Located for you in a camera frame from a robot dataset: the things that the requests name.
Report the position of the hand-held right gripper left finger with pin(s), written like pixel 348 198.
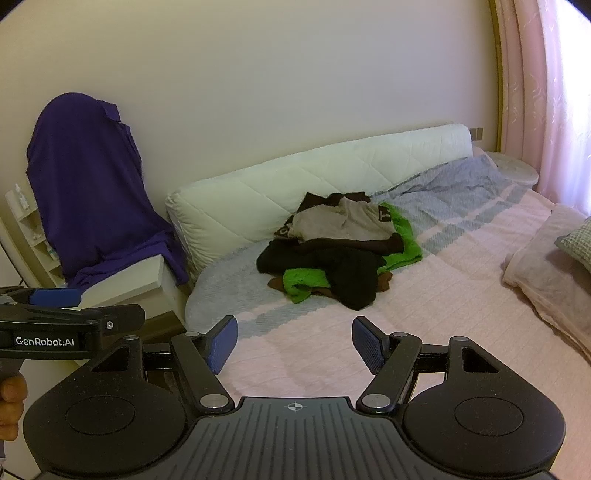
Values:
pixel 224 344

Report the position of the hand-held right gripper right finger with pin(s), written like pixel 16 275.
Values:
pixel 367 344

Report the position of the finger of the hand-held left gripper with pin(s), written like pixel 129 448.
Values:
pixel 124 316
pixel 55 297

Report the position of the black garment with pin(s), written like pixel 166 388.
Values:
pixel 323 263

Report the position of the person's left hand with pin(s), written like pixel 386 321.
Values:
pixel 11 392

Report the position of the white armchair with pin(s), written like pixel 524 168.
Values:
pixel 134 277

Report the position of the white shelf organizer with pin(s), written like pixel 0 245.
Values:
pixel 32 221

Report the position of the small clear bottle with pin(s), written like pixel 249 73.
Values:
pixel 17 193

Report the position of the pile of clothes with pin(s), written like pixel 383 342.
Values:
pixel 406 240

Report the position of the purple shirt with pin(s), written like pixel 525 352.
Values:
pixel 92 184

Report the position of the beige and brown garment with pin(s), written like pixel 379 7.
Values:
pixel 341 221

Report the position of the white quilted headboard cushion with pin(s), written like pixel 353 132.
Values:
pixel 277 184

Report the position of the grey-blue bedsheet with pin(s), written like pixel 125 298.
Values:
pixel 461 184

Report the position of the folded pink blanket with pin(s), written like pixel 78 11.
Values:
pixel 545 272

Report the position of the round white side table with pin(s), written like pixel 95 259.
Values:
pixel 517 170

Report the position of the grey-green pillow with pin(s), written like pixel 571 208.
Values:
pixel 579 244

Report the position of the pink curtain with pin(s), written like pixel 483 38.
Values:
pixel 554 115

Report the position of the wall outlet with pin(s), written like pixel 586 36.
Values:
pixel 477 134

